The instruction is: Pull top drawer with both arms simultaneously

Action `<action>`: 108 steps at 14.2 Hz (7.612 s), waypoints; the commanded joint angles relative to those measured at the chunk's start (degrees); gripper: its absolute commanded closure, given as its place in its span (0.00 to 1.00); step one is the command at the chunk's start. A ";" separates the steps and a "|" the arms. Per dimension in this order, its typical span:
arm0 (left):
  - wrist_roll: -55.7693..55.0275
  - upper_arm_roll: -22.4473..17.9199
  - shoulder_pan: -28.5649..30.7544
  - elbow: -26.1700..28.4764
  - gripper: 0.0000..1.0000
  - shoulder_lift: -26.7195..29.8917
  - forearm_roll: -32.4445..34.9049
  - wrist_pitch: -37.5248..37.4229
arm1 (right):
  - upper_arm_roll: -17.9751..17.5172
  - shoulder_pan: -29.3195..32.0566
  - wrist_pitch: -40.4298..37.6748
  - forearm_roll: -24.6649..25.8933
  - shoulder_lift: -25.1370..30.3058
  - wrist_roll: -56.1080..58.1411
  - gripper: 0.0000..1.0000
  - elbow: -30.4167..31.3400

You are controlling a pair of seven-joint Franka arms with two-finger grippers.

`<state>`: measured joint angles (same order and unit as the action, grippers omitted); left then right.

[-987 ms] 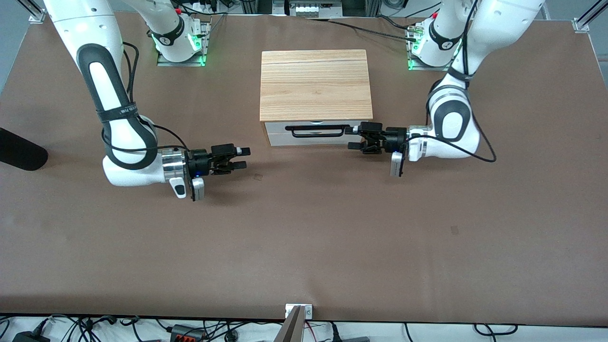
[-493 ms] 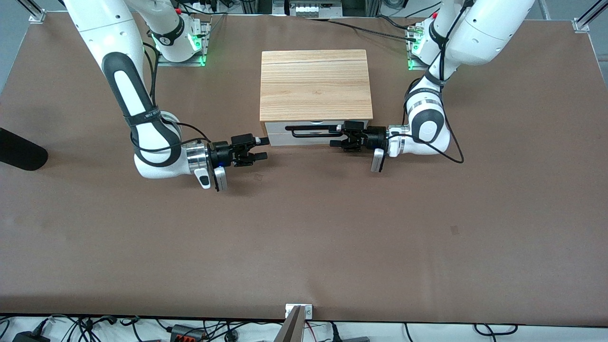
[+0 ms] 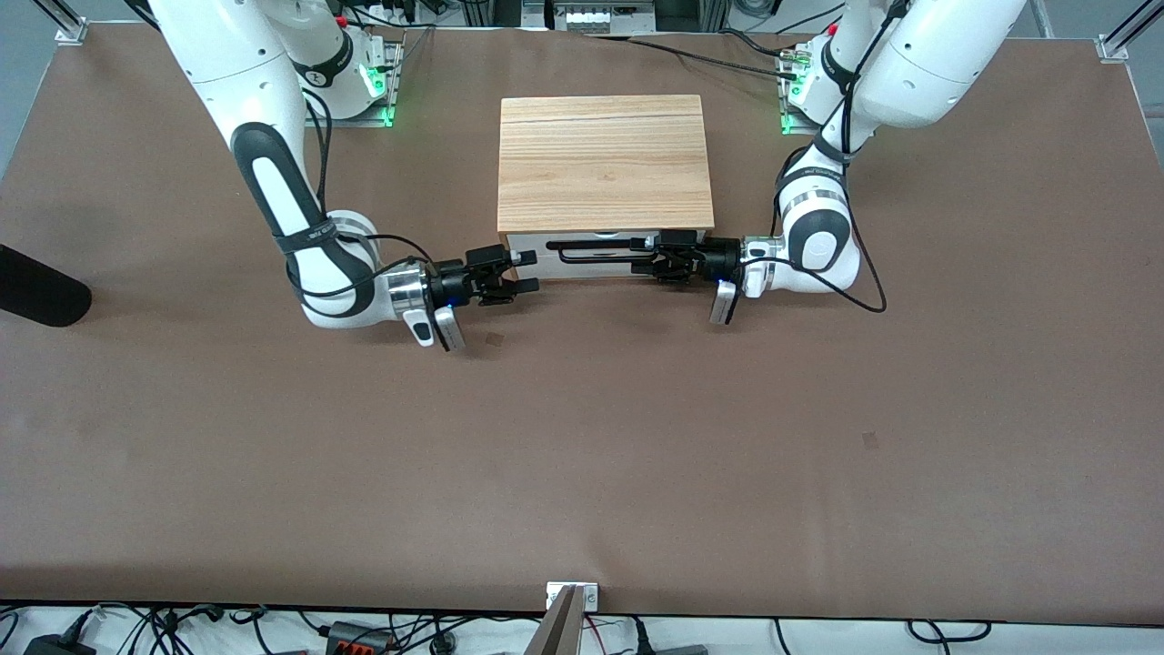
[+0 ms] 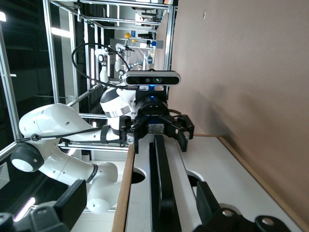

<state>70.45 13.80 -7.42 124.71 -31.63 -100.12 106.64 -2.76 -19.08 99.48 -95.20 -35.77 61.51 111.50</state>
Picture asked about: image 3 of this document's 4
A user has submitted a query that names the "white-fronted wooden drawer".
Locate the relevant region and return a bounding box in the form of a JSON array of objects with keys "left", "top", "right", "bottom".
[
  {"left": 517, "top": 264, "right": 657, "bottom": 281},
  {"left": 507, "top": 231, "right": 710, "bottom": 267}
]

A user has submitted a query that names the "black metal drawer handle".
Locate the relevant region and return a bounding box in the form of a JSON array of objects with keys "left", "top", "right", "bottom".
[{"left": 544, "top": 238, "right": 659, "bottom": 267}]

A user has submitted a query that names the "light wooden drawer cabinet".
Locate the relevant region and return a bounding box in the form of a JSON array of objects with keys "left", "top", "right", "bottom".
[{"left": 497, "top": 95, "right": 717, "bottom": 282}]

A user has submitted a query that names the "table cover sheet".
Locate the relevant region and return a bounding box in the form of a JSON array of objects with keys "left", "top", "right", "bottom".
[{"left": 0, "top": 20, "right": 1164, "bottom": 627}]

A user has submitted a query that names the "grey terminal block device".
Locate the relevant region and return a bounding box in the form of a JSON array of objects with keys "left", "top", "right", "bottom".
[{"left": 553, "top": 0, "right": 621, "bottom": 34}]

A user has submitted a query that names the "brown angled beam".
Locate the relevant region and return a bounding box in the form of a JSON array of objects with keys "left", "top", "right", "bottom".
[{"left": 523, "top": 585, "right": 588, "bottom": 655}]

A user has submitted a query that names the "black box with red connectors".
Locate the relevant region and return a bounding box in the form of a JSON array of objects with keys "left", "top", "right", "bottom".
[{"left": 325, "top": 620, "right": 394, "bottom": 655}]

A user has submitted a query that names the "black rounded cylinder object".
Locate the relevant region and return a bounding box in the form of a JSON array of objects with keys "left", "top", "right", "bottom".
[{"left": 0, "top": 244, "right": 93, "bottom": 328}]

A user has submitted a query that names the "black power adapter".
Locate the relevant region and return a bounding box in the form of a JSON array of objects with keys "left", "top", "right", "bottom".
[{"left": 23, "top": 634, "right": 97, "bottom": 655}]

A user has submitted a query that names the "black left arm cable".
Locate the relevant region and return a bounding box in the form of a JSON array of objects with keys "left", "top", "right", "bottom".
[{"left": 744, "top": 0, "right": 888, "bottom": 315}]

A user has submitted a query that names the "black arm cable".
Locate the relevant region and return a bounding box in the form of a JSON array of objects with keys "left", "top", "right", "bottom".
[
  {"left": 289, "top": 89, "right": 439, "bottom": 301},
  {"left": 744, "top": 0, "right": 888, "bottom": 315}
]

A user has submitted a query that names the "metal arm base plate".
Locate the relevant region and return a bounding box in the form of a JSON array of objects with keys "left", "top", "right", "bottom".
[
  {"left": 338, "top": 27, "right": 406, "bottom": 129},
  {"left": 778, "top": 45, "right": 881, "bottom": 137}
]

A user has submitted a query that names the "long black table cable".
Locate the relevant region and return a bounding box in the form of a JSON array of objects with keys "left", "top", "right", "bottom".
[{"left": 582, "top": 33, "right": 808, "bottom": 81}]

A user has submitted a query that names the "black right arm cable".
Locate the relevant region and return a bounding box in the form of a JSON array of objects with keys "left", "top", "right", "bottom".
[{"left": 289, "top": 89, "right": 439, "bottom": 301}]

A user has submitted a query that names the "small metal table bracket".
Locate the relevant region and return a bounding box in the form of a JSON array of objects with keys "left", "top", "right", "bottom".
[{"left": 546, "top": 582, "right": 600, "bottom": 612}]

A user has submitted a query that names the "looped black cable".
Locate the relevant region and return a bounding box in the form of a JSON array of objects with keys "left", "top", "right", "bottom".
[{"left": 905, "top": 620, "right": 993, "bottom": 646}]

